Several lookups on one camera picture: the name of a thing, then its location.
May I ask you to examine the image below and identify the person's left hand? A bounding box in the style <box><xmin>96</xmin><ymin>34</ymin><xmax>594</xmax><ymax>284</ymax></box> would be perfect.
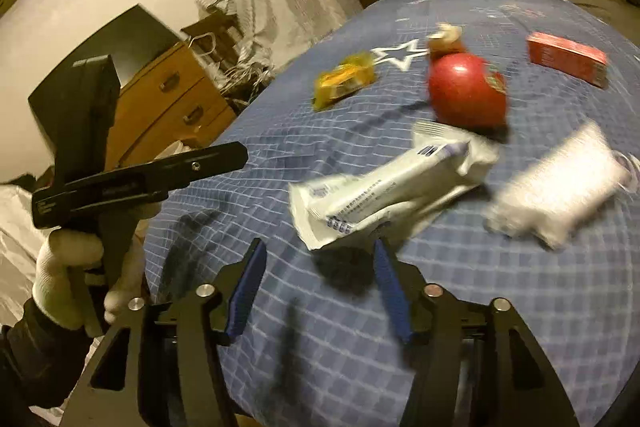
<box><xmin>31</xmin><ymin>207</ymin><xmax>149</xmax><ymax>331</ymax></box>

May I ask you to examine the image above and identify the wooden dresser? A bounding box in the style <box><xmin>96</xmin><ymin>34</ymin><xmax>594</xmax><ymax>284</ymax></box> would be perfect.
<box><xmin>102</xmin><ymin>41</ymin><xmax>239</xmax><ymax>170</ymax></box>

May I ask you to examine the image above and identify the small red carton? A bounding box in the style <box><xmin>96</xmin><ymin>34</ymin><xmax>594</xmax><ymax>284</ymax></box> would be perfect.
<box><xmin>527</xmin><ymin>32</ymin><xmax>609</xmax><ymax>88</ymax></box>

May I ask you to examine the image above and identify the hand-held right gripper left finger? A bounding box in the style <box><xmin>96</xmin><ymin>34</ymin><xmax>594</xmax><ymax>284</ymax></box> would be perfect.
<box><xmin>60</xmin><ymin>237</ymin><xmax>268</xmax><ymax>427</ymax></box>

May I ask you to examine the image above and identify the white crumpled sheet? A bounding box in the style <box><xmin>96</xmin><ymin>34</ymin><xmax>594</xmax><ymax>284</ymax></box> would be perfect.
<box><xmin>0</xmin><ymin>184</ymin><xmax>56</xmax><ymax>329</ymax></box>

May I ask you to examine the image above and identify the dark wooden chair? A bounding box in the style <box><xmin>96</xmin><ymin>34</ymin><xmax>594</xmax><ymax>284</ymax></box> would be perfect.
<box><xmin>181</xmin><ymin>14</ymin><xmax>241</xmax><ymax>58</ymax></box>

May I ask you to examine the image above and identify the person's left forearm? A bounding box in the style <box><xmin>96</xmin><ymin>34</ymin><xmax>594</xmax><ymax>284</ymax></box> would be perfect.
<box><xmin>0</xmin><ymin>297</ymin><xmax>103</xmax><ymax>414</ymax></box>

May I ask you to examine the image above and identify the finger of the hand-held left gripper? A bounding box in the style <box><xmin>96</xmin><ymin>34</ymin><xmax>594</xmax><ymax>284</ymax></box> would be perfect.
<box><xmin>169</xmin><ymin>143</ymin><xmax>249</xmax><ymax>192</ymax></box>

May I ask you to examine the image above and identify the tangle of white hangers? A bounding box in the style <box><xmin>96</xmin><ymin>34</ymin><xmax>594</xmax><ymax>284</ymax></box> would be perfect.
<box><xmin>187</xmin><ymin>32</ymin><xmax>281</xmax><ymax>98</ymax></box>

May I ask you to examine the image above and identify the white plastic wrapper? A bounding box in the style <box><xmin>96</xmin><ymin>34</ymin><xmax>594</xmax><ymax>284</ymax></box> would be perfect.
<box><xmin>289</xmin><ymin>119</ymin><xmax>501</xmax><ymax>252</ymax></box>

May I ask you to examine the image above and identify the blue checked bedsheet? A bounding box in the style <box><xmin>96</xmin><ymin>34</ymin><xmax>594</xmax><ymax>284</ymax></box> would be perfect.
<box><xmin>142</xmin><ymin>0</ymin><xmax>640</xmax><ymax>427</ymax></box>

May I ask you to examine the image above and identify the dark green blanket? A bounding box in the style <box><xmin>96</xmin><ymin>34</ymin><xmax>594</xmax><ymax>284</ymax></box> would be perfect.
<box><xmin>565</xmin><ymin>0</ymin><xmax>640</xmax><ymax>44</ymax></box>

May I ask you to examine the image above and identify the yellow snack packet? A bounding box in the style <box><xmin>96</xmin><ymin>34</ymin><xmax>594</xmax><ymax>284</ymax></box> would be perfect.
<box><xmin>312</xmin><ymin>52</ymin><xmax>376</xmax><ymax>112</ymax></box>

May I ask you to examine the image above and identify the white tissue pack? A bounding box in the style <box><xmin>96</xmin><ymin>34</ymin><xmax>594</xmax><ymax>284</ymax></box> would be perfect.
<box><xmin>485</xmin><ymin>122</ymin><xmax>634</xmax><ymax>251</ymax></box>

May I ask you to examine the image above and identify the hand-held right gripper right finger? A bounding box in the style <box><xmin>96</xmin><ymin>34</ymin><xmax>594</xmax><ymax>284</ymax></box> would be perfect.
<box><xmin>372</xmin><ymin>237</ymin><xmax>581</xmax><ymax>427</ymax></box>

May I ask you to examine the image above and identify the black flat screen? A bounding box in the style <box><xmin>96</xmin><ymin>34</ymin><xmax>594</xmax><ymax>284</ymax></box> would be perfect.
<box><xmin>27</xmin><ymin>4</ymin><xmax>186</xmax><ymax>144</ymax></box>

